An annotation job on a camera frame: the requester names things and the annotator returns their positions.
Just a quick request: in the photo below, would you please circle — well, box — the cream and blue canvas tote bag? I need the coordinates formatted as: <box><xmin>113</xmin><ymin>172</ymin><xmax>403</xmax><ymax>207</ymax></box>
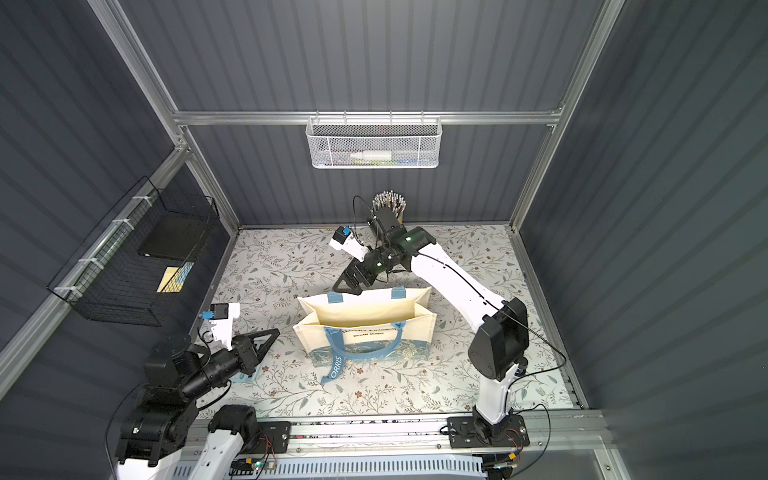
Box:
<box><xmin>293</xmin><ymin>286</ymin><xmax>437</xmax><ymax>385</ymax></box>

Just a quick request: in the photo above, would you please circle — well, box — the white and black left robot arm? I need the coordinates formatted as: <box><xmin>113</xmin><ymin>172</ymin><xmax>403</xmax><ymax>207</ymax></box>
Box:
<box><xmin>108</xmin><ymin>329</ymin><xmax>280</xmax><ymax>479</ymax></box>

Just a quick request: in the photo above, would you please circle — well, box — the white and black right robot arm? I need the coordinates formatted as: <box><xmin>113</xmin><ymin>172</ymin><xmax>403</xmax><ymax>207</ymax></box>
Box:
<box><xmin>329</xmin><ymin>208</ymin><xmax>530</xmax><ymax>428</ymax></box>

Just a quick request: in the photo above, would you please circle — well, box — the teal calculator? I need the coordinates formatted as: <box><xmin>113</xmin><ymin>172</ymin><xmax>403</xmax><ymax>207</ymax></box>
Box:
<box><xmin>231</xmin><ymin>372</ymin><xmax>257</xmax><ymax>384</ymax></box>

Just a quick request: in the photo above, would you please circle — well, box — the yellow sticky note pad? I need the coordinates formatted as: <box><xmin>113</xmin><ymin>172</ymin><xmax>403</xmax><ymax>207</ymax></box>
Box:
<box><xmin>156</xmin><ymin>262</ymin><xmax>194</xmax><ymax>294</ymax></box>

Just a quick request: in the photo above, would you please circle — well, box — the white marker tube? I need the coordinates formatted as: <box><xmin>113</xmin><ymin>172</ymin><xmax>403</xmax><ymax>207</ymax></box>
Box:
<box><xmin>349</xmin><ymin>150</ymin><xmax>393</xmax><ymax>164</ymax></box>

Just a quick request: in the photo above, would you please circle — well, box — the small green circuit board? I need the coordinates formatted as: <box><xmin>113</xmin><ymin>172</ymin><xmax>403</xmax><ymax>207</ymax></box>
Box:
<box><xmin>228</xmin><ymin>457</ymin><xmax>266</xmax><ymax>479</ymax></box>

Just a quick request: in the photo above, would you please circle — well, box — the black notebook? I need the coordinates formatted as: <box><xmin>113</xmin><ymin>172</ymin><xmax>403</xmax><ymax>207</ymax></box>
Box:
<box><xmin>137</xmin><ymin>215</ymin><xmax>210</xmax><ymax>261</ymax></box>

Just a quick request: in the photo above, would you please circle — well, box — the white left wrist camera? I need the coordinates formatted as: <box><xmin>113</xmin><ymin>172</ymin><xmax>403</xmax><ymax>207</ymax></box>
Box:
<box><xmin>201</xmin><ymin>303</ymin><xmax>241</xmax><ymax>350</ymax></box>

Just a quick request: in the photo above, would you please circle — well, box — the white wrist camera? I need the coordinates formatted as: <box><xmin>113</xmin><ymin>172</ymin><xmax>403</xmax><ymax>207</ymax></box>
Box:
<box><xmin>329</xmin><ymin>226</ymin><xmax>369</xmax><ymax>261</ymax></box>
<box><xmin>201</xmin><ymin>303</ymin><xmax>241</xmax><ymax>350</ymax></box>

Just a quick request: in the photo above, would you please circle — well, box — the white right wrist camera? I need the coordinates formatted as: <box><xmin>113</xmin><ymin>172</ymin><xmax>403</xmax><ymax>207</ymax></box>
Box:
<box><xmin>329</xmin><ymin>226</ymin><xmax>369</xmax><ymax>261</ymax></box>

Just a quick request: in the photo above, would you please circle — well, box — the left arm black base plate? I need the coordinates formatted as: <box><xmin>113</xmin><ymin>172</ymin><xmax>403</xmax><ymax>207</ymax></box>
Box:
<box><xmin>207</xmin><ymin>420</ymin><xmax>291</xmax><ymax>457</ymax></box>

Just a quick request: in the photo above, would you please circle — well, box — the white wire mesh basket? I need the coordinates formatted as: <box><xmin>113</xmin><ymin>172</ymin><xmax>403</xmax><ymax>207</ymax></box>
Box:
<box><xmin>305</xmin><ymin>115</ymin><xmax>443</xmax><ymax>170</ymax></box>

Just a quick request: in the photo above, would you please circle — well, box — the black wire wall basket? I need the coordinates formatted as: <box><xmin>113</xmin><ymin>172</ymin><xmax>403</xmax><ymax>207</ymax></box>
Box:
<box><xmin>48</xmin><ymin>179</ymin><xmax>219</xmax><ymax>327</ymax></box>

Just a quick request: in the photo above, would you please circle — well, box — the white slotted cable duct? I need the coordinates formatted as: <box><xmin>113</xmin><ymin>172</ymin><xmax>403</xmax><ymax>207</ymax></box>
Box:
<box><xmin>133</xmin><ymin>454</ymin><xmax>486</xmax><ymax>480</ymax></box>

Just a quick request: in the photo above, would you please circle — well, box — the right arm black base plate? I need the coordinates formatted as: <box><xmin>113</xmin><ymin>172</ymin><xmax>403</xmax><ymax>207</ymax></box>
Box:
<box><xmin>440</xmin><ymin>415</ymin><xmax>530</xmax><ymax>451</ymax></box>

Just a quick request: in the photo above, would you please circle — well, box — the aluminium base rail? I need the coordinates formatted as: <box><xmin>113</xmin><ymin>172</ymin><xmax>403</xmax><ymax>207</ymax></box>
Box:
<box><xmin>277</xmin><ymin>409</ymin><xmax>613</xmax><ymax>459</ymax></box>

